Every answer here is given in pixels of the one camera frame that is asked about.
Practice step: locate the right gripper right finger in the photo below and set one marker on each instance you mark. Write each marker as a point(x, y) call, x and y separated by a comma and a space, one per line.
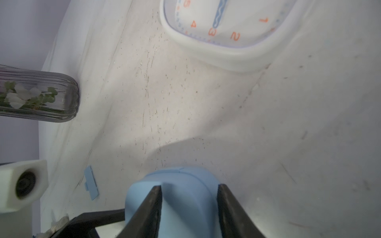
point(233, 220)

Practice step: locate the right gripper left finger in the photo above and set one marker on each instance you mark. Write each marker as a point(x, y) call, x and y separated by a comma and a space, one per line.
point(145, 222)

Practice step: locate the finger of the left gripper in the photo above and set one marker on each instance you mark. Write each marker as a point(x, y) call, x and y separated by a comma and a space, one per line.
point(84, 225)

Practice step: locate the blue battery cover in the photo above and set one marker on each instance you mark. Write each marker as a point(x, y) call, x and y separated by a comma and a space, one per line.
point(90, 183)

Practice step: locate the blue alarm clock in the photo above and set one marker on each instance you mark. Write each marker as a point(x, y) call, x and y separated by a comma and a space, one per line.
point(189, 208)

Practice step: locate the white yellow cloth glove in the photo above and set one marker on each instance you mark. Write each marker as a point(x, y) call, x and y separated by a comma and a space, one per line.
point(56, 226)

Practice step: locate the dark glass vase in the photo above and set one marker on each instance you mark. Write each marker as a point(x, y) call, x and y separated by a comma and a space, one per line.
point(38, 95)

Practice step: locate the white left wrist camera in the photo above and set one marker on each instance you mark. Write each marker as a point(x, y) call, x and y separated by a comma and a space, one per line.
point(22, 183)

